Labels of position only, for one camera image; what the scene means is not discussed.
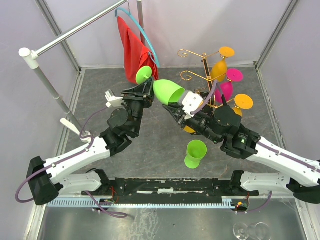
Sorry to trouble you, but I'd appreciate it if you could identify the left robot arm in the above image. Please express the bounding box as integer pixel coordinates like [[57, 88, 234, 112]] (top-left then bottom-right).
[[26, 77, 155, 206]]

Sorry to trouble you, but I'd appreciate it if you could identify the gold wine glass rack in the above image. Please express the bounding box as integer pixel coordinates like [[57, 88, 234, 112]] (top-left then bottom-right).
[[177, 49, 227, 114]]

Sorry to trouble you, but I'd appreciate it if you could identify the red cloth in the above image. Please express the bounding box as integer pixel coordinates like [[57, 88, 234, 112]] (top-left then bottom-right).
[[117, 17, 159, 84]]

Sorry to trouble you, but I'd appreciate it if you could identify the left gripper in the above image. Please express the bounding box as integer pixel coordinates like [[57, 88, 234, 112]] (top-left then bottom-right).
[[122, 77, 157, 136]]

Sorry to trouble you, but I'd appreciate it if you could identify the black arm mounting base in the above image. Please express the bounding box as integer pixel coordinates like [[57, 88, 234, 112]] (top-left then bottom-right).
[[90, 170, 259, 204]]

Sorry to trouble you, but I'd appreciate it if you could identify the teal clothes hanger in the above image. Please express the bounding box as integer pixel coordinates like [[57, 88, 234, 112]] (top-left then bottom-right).
[[114, 0, 161, 68]]

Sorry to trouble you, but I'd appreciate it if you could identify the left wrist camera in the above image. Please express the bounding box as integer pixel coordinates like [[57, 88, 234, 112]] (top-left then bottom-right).
[[105, 89, 124, 108]]

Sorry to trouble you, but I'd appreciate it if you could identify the green wine glass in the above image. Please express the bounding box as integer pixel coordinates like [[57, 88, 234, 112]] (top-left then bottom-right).
[[135, 66, 186, 106], [184, 140, 208, 169]]

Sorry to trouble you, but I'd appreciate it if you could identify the white cable tray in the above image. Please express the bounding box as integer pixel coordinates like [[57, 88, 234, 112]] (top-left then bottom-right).
[[46, 197, 236, 210]]

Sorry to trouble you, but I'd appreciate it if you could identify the orange wine glass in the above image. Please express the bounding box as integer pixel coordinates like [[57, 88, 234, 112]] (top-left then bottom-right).
[[210, 46, 235, 82], [183, 125, 196, 134], [231, 93, 254, 117]]

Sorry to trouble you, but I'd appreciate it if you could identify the silver clothes rail stand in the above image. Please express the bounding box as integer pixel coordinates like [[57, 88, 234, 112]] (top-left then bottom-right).
[[18, 0, 130, 136]]

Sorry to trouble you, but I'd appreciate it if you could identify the clear wine glass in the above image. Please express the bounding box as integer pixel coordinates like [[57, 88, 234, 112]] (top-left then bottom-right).
[[232, 222, 272, 240]]

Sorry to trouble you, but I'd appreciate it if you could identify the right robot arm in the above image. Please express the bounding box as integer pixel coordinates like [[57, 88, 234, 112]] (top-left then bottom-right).
[[163, 103, 320, 204]]

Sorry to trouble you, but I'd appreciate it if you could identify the pink wine glass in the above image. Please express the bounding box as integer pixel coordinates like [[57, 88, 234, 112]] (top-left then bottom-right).
[[219, 68, 244, 101]]

